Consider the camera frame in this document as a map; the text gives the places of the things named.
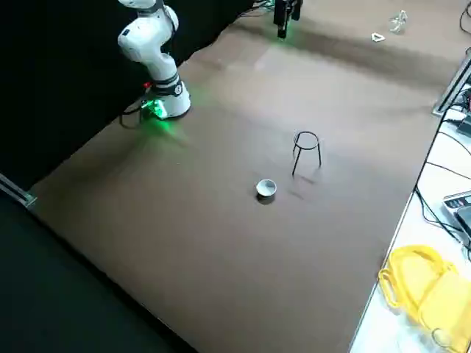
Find black wire tripod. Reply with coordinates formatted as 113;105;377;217
291;130;324;177

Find dark electronic box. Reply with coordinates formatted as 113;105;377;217
455;113;471;138

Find grey electronic device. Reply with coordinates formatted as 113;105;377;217
442;190;471;248

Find aluminium frame post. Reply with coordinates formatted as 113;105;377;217
431;47;471;118
0;171;38;210

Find yellow handled bag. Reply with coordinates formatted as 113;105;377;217
378;245;471;353

